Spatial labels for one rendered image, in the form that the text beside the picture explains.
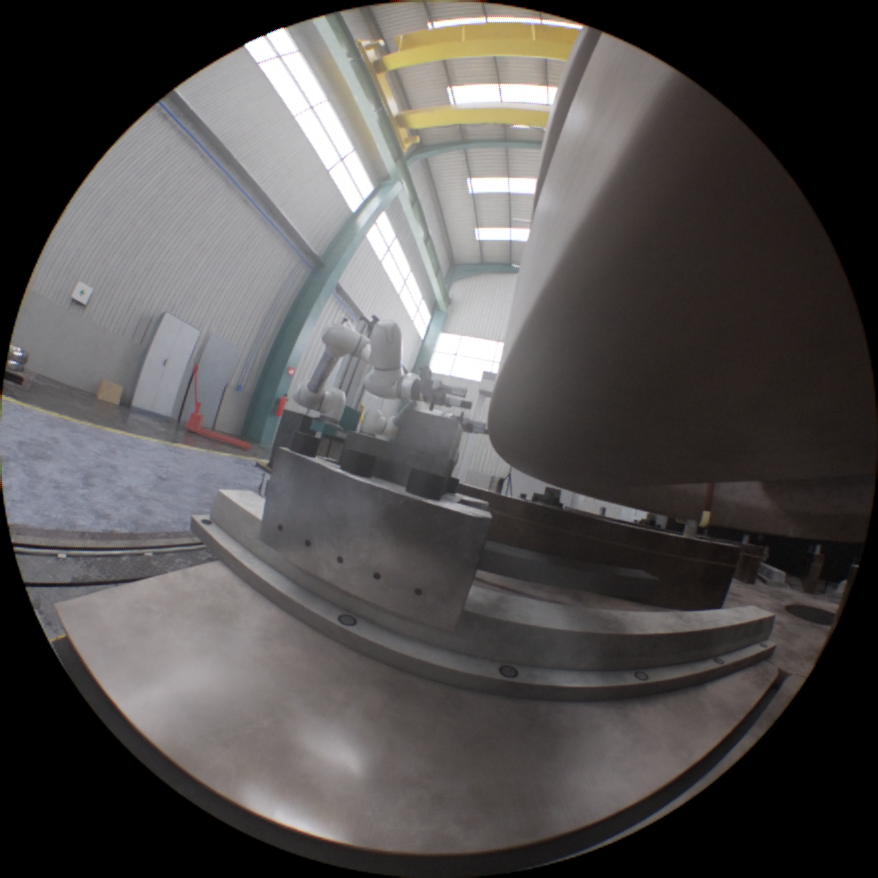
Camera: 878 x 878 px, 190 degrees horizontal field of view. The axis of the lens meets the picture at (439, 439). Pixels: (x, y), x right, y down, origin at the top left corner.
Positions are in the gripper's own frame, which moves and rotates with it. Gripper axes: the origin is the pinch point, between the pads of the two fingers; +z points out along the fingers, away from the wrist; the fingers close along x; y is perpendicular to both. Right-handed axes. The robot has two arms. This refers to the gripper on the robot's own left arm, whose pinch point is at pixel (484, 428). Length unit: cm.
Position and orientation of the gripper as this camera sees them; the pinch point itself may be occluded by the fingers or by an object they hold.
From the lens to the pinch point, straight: 129.3
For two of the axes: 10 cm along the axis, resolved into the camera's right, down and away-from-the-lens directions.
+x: 3.9, 2.2, 8.9
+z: 8.8, 2.0, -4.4
